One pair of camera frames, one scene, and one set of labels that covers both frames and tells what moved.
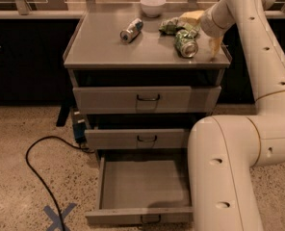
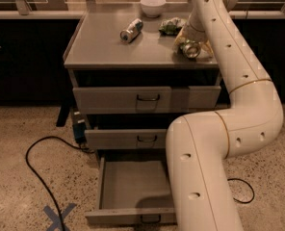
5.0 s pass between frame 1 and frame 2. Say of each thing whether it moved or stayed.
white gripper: moved
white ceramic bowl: stayed
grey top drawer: stayed
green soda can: stayed
